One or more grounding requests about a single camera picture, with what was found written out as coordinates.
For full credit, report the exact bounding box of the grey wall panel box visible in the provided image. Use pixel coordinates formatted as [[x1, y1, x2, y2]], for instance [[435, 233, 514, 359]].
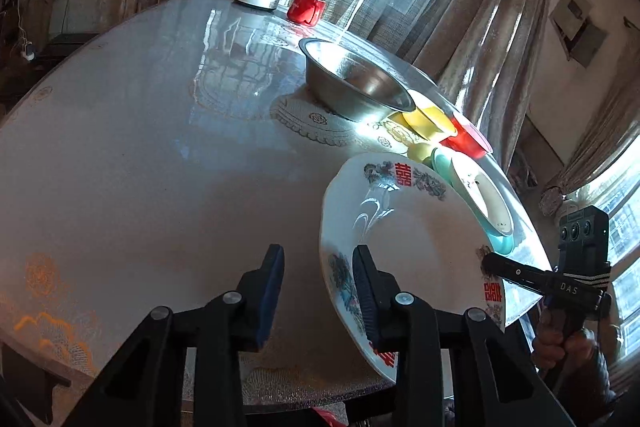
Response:
[[549, 0, 609, 68]]

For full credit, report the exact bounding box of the floral lace tablecloth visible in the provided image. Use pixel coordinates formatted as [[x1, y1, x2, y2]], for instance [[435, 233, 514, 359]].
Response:
[[0, 0, 553, 410]]

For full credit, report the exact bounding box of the red plastic bowl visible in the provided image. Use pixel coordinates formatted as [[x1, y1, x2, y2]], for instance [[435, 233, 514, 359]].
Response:
[[440, 113, 493, 158]]

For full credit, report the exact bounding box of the large steel bowl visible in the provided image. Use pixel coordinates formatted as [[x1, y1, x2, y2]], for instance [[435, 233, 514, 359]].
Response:
[[298, 38, 417, 122]]

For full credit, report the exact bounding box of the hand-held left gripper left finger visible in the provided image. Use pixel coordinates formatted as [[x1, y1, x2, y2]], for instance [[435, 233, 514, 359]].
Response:
[[65, 244, 286, 427]]

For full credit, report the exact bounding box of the person's right forearm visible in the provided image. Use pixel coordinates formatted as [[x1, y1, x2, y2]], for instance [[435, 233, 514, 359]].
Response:
[[575, 347, 623, 418]]

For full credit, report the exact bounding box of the white floral patterned plate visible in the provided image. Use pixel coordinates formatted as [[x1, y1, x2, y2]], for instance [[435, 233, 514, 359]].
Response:
[[319, 152, 507, 383]]

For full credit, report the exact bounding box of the side barred window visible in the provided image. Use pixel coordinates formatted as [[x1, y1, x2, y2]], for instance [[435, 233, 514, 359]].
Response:
[[570, 147, 640, 358]]

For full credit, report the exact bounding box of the yellow plastic bowl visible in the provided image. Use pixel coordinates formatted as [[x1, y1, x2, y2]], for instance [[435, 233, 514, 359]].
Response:
[[390, 104, 457, 142]]

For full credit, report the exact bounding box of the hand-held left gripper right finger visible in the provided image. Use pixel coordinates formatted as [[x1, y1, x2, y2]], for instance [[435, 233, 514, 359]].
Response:
[[352, 245, 576, 427]]

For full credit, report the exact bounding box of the person's right hand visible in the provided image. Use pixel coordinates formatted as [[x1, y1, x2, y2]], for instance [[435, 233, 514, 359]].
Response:
[[531, 307, 603, 388]]

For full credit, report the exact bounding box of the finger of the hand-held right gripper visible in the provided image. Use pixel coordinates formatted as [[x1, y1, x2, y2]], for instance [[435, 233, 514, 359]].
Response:
[[481, 252, 552, 294]]

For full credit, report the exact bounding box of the red mug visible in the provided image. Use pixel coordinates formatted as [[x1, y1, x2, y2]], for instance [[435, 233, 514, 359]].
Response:
[[286, 0, 326, 28]]

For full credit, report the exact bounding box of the small pale yellow bowl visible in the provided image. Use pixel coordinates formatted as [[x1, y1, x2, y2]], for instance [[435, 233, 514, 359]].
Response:
[[407, 142, 434, 164]]

